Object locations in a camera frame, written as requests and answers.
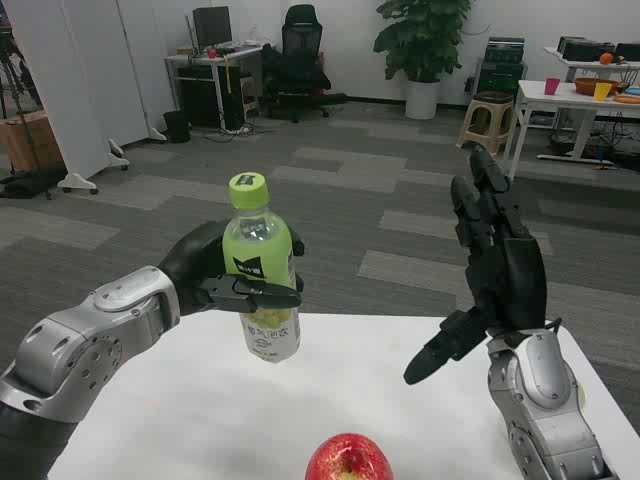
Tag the black equipment rack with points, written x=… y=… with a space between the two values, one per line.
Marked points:
x=502 y=65

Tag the pink plastic cup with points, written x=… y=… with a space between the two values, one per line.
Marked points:
x=552 y=86

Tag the orange fruit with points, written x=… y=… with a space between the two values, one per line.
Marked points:
x=606 y=58

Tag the potted green plant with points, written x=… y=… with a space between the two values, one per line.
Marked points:
x=425 y=35

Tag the black camera tripod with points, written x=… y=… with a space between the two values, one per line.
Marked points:
x=20 y=100

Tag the green capped drink bottle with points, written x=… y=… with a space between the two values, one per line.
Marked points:
x=262 y=250

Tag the white side table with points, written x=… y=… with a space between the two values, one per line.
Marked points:
x=570 y=115

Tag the white table with black cases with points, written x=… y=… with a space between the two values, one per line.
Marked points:
x=595 y=62

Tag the black computer tower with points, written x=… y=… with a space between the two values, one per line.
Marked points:
x=200 y=102

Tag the white rolling partition panel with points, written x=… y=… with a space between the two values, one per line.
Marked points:
x=135 y=65
x=55 y=85

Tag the yellow plastic cup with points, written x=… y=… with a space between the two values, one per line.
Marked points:
x=602 y=92

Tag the brown wicker basket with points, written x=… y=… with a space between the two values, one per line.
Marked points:
x=592 y=85

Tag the black computer monitor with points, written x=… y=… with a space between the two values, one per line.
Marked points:
x=212 y=27

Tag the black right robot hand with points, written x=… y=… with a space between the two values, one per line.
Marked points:
x=515 y=280

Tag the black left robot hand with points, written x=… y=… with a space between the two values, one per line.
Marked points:
x=192 y=260

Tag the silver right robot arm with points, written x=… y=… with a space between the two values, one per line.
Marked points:
x=542 y=405

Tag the black trash bin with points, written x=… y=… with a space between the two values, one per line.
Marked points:
x=177 y=126

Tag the white plant pot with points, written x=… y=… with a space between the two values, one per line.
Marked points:
x=423 y=99

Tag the red apple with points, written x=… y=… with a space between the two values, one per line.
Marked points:
x=349 y=459

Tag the white desk with monitor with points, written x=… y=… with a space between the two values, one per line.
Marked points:
x=216 y=75

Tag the black mesh office chair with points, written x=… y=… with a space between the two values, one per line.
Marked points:
x=296 y=65

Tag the beige plastic stool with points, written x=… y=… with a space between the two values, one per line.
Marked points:
x=487 y=122

